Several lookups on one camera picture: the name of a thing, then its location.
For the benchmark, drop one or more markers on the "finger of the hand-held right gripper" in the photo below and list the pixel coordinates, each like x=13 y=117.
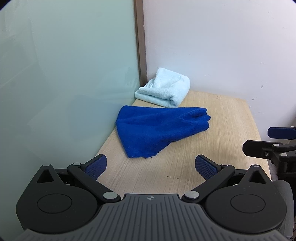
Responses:
x=279 y=132
x=259 y=148

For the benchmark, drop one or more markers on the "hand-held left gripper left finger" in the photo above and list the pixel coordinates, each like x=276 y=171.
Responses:
x=96 y=167

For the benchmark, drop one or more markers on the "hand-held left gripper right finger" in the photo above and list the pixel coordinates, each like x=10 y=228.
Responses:
x=205 y=167

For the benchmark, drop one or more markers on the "dark blue towel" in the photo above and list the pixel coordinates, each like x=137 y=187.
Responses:
x=152 y=129

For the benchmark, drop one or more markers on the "light blue folded towel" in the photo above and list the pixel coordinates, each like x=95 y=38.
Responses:
x=165 y=89

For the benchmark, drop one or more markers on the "brown partition frame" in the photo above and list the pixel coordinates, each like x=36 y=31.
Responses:
x=141 y=46

